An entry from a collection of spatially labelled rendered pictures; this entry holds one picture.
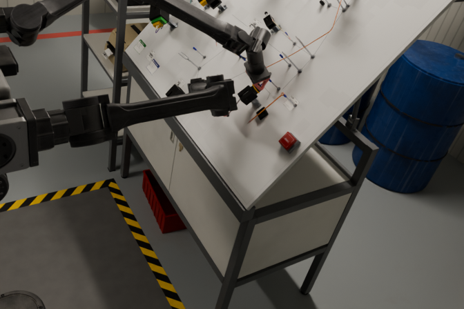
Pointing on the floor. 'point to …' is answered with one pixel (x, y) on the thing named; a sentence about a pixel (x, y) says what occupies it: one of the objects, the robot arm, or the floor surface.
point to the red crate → (161, 205)
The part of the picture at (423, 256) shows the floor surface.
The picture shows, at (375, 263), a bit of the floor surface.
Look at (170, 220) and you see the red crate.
